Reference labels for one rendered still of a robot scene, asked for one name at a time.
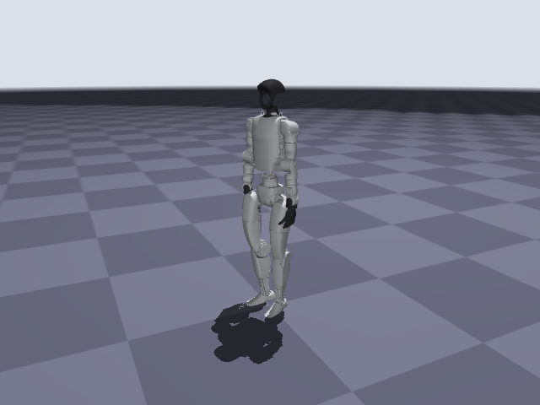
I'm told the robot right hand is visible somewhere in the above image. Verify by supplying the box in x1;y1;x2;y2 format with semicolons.
243;185;261;211

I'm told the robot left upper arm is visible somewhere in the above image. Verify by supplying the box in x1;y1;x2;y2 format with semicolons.
279;120;299;172

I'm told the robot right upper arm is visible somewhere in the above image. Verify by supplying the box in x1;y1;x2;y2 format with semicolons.
242;117;255;163

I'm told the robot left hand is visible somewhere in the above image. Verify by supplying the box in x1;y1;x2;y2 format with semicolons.
278;198;297;229

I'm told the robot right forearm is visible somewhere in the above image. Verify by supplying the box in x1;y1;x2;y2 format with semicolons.
242;152;255;191

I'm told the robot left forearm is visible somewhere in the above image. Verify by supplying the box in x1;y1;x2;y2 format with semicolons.
284;159;299;206

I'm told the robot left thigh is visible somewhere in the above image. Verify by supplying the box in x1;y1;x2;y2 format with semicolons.
269;194;296;265

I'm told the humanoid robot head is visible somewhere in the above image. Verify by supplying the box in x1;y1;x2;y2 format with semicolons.
257;79;285;117

